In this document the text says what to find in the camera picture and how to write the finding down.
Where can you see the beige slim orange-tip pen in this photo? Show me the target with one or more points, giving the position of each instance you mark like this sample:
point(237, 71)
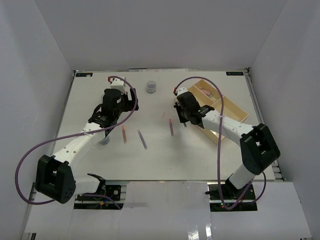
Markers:
point(124, 134)

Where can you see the pink chunky highlighter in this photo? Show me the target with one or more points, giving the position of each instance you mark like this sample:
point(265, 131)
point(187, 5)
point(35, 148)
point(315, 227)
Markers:
point(206, 92)

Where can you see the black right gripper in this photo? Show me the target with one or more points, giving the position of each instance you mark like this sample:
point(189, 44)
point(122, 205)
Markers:
point(179, 108)

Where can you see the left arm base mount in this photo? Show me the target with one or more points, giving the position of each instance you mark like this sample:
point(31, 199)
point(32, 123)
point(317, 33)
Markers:
point(114, 198)

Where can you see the cream wooden divided tray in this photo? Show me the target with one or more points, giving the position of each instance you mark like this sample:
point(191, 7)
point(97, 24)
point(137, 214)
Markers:
point(230, 110)

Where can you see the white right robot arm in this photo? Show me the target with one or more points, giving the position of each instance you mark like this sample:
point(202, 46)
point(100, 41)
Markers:
point(258, 147)

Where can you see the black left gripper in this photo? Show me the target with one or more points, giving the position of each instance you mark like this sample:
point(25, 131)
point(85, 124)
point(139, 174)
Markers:
point(130, 104)

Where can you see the purple slim capped pen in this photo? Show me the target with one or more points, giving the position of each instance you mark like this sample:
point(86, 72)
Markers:
point(142, 139)

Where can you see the pink slim red-tip pen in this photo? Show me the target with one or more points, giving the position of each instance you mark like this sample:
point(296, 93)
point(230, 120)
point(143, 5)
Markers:
point(171, 127)

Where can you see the clear jar purple beads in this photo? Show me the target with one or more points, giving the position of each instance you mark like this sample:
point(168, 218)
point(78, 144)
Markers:
point(151, 87)

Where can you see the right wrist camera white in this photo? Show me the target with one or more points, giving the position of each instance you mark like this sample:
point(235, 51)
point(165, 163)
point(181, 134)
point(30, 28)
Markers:
point(179, 91)

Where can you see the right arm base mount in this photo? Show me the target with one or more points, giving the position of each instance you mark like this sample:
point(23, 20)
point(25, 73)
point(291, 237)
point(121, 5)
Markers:
point(244, 205)

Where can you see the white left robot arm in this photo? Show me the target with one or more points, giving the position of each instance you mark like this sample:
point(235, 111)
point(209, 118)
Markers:
point(55, 174)

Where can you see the clear jar blue beads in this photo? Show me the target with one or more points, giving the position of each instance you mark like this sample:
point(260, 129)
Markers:
point(105, 141)

